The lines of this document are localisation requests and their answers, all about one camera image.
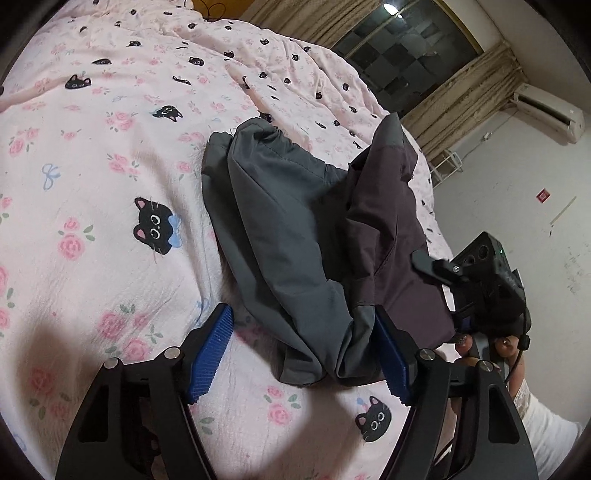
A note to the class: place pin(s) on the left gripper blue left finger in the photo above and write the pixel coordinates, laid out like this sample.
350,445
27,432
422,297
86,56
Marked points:
135,413

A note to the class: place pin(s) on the pink cat print duvet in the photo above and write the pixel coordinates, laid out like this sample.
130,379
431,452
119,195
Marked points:
106,246

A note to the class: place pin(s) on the white air conditioner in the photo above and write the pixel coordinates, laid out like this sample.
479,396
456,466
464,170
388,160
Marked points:
556,113

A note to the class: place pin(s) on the purple grey jacket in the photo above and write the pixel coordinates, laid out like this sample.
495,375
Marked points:
315,249

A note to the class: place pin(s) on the beige curtain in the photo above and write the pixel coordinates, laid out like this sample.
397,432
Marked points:
466,100
322,22

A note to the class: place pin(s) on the white lace sleeve forearm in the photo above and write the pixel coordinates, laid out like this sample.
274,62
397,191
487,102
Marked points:
551,436

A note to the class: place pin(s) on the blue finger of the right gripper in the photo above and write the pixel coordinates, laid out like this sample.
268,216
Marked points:
438,270

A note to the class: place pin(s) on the dark window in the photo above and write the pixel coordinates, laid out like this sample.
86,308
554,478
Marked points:
405,50

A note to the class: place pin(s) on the right hand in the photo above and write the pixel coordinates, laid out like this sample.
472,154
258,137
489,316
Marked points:
507,350

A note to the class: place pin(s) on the beige curtain right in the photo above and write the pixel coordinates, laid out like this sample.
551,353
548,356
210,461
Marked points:
466,100

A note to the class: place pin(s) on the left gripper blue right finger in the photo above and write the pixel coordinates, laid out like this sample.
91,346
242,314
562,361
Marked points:
490,441

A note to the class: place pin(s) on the orange wooden wardrobe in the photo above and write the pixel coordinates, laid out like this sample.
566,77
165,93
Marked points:
219,9

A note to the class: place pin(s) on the white wire shelf rack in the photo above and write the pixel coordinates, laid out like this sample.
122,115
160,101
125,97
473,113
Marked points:
444,166

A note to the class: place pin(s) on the beige curtain left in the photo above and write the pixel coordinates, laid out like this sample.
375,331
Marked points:
322,22

